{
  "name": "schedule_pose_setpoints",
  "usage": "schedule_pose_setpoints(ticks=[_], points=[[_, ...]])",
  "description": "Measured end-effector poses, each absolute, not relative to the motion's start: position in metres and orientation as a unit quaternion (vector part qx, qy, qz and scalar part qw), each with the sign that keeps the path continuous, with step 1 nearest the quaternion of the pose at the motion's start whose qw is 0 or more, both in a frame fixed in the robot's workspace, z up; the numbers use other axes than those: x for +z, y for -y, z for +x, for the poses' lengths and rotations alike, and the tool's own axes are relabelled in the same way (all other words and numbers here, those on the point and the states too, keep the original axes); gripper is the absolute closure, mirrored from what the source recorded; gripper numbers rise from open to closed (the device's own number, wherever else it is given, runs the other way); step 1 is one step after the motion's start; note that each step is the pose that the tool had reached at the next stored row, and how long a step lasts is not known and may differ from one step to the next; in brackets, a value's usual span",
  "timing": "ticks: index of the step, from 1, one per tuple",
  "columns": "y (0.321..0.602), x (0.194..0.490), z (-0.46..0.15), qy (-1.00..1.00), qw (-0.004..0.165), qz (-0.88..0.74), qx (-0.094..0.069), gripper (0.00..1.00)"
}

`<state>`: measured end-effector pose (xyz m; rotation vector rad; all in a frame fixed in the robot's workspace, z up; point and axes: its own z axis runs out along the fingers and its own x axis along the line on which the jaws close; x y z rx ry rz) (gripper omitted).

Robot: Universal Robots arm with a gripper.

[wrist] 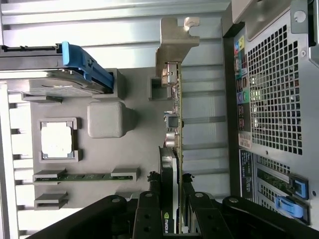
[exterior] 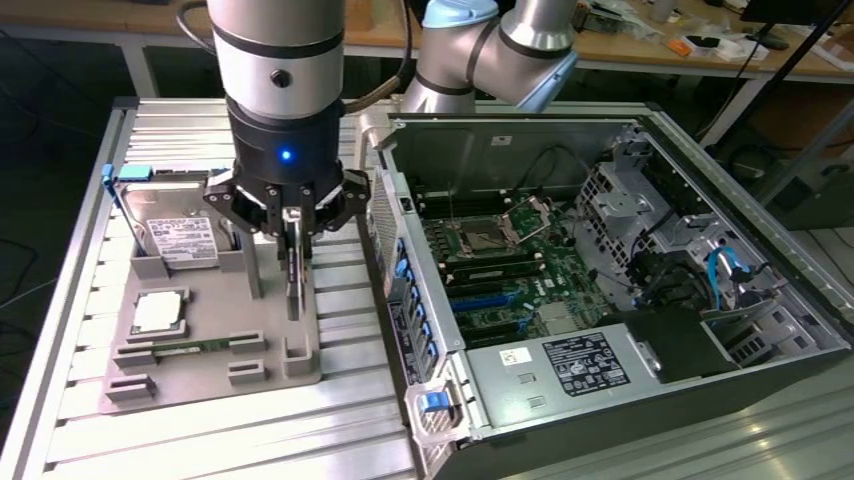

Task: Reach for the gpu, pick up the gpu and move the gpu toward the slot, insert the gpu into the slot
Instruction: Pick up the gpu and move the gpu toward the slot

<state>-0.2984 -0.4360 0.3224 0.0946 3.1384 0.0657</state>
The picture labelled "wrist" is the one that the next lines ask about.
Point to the hard disk in blue caddy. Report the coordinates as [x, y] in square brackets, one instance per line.
[49, 84]

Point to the green RAM stick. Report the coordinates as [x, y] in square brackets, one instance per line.
[84, 177]

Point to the open black PC case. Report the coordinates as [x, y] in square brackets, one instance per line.
[274, 99]

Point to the blue slot clip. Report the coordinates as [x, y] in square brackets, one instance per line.
[300, 186]
[289, 207]

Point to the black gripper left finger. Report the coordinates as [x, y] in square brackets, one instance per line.
[147, 216]

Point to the silver CPU chip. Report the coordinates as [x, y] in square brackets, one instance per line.
[57, 140]

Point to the grey parts rack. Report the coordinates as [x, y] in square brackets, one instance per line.
[144, 139]

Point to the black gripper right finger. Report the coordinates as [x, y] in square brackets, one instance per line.
[207, 219]

